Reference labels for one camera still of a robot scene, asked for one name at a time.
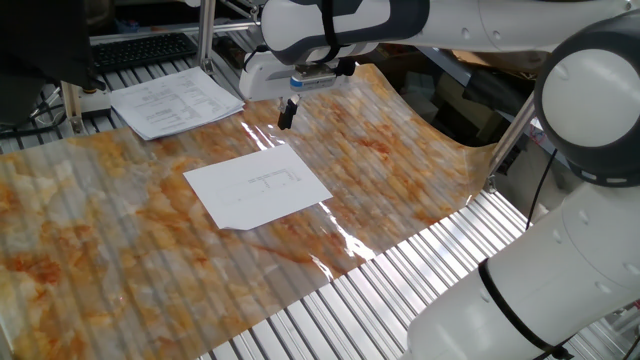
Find white emergency stop box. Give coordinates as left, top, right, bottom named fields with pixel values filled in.
left=78, top=87, right=112, bottom=120

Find orange marble pattern mat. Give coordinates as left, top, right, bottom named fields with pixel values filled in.
left=0, top=62, right=496, bottom=360

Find black smartphone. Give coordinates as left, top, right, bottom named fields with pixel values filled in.
left=213, top=35, right=249, bottom=69

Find black monitor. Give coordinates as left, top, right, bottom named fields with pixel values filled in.
left=0, top=0, right=106, bottom=126

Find black monitor cables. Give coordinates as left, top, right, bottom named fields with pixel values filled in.
left=0, top=89, right=69, bottom=142

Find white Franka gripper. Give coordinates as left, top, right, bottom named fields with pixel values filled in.
left=238, top=51, right=357, bottom=130

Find aluminium frame crossbar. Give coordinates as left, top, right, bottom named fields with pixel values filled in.
left=212, top=18, right=261, bottom=35

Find black computer keyboard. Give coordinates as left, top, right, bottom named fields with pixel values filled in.
left=90, top=32, right=199, bottom=74

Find stack of printed papers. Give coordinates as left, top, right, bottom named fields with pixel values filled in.
left=108, top=66, right=246, bottom=142

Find white printed paper sheet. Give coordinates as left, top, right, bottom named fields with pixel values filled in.
left=182, top=143, right=334, bottom=232

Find short aluminium frame post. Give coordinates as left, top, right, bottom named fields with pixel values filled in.
left=60, top=82, right=86, bottom=135

